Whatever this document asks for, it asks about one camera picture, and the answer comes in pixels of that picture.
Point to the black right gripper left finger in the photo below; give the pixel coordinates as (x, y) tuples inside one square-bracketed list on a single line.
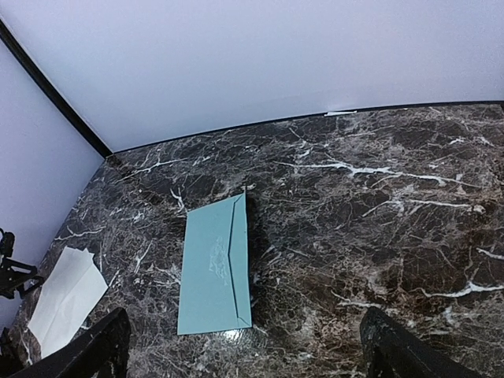
[(102, 351)]

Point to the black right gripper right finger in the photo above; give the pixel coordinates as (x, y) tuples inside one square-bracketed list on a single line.
[(391, 351)]

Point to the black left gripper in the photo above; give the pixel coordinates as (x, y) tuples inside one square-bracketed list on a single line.
[(16, 276)]

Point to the white letter sheet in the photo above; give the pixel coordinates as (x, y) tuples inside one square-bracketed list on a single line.
[(70, 293)]

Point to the light blue paper envelope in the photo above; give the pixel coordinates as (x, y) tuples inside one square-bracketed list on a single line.
[(214, 286)]

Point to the small white tape strip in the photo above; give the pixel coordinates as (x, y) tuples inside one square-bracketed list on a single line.
[(339, 113)]

